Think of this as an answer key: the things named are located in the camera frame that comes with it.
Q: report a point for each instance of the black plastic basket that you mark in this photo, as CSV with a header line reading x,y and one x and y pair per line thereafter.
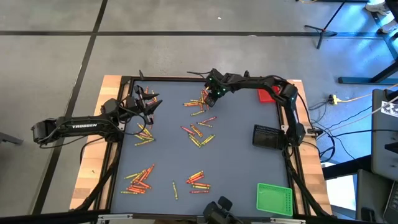
x,y
267,137

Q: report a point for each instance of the grey table mat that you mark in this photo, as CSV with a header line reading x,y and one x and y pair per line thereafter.
x,y
233,161

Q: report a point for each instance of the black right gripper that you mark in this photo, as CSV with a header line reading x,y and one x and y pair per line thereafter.
x,y
217,82

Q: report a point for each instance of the red crayon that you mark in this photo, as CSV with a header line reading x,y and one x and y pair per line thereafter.
x,y
149,171
209,119
151,124
199,191
195,180
205,93

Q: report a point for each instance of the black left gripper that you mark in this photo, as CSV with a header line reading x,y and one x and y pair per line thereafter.
x,y
136,102

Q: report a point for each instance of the grey cabinet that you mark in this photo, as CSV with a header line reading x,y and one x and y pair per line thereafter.
x,y
382,149

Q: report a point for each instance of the yellow power plug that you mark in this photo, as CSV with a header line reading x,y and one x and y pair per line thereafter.
x,y
334,99

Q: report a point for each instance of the black table-level camera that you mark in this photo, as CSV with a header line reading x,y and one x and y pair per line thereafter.
x,y
217,211

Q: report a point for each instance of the grey floor object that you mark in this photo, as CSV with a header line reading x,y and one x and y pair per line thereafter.
x,y
9,138

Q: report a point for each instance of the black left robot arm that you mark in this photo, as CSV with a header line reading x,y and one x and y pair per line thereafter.
x,y
84,126

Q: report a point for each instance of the black floor stand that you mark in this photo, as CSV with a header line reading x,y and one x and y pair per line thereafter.
x,y
329,21

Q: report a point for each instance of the yellow green crayon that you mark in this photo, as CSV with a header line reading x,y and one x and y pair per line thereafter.
x,y
175,190
139,137
195,141
201,187
129,192
132,175
144,142
207,139

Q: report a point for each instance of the black desk frame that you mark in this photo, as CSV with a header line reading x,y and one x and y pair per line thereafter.
x,y
367,80

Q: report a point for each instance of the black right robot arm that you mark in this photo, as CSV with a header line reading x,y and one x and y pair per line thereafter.
x,y
289,109

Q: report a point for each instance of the printed marker tag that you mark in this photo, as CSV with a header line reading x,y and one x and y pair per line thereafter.
x,y
391,109

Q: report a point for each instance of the grey box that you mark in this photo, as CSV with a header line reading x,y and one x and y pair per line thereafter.
x,y
373,193

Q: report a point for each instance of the black aluminium table frame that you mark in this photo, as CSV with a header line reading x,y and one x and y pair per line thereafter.
x,y
174,78

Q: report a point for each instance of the green plastic basket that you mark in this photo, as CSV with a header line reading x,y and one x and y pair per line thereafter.
x,y
273,199

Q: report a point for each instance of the red plastic basket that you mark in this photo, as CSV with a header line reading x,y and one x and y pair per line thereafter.
x,y
264,96

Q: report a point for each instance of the white metal bracket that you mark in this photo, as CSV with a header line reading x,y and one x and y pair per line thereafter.
x,y
121,125
284,127

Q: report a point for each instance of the black frame clamp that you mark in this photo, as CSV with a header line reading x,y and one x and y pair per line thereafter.
x,y
246,74
141,74

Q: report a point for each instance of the person's shoe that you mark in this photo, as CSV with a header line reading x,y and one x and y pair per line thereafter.
x,y
377,7
390,28

